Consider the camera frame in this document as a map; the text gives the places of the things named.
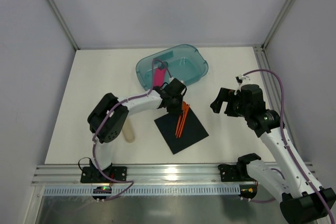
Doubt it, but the black paper napkin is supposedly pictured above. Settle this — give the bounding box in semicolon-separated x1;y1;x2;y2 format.
154;108;209;155

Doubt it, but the orange plastic knife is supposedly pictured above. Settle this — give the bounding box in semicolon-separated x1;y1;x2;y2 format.
175;101;187;137

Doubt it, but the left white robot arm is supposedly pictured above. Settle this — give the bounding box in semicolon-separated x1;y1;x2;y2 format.
87;78;187;170

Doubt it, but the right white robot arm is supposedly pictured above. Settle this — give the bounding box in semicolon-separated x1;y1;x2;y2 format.
210;84;335;223

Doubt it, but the pink rolled napkin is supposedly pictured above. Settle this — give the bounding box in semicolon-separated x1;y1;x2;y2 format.
153;63;166;87

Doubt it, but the teal plastic bin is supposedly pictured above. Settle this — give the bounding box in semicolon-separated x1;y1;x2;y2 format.
135;44;208;90

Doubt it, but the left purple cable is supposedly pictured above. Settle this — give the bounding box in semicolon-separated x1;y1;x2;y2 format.
91;58;175;202

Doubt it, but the purple cable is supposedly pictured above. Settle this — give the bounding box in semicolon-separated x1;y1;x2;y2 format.
236;69;336;224
91;58;175;202

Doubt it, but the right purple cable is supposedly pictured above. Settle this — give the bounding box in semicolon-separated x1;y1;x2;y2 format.
236;69;336;224

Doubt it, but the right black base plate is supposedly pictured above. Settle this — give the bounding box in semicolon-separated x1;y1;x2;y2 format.
217;164;256;182

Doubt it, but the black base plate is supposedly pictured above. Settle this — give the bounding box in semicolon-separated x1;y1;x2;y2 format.
217;164;256;182
80;165;128;184

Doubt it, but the slotted cable duct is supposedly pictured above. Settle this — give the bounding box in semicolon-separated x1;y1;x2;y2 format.
43;184;240;197

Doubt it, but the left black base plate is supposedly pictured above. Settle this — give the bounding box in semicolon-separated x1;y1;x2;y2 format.
80;165;128;184

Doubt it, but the aluminium front rail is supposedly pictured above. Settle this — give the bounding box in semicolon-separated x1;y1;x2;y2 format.
31;161;320;187

